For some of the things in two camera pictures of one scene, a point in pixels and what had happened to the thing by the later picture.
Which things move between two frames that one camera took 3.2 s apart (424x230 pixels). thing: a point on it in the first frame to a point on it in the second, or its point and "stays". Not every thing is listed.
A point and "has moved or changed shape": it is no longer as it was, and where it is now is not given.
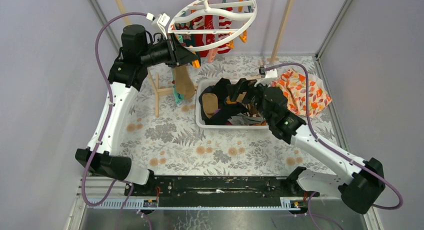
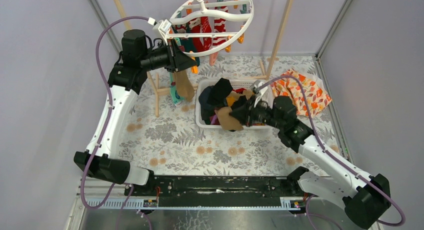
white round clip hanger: [213, 19] has moved or changed shape
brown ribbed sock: [184, 83] stays
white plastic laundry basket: [230, 103] stays
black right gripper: [243, 85] to [245, 114]
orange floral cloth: [293, 85] stays
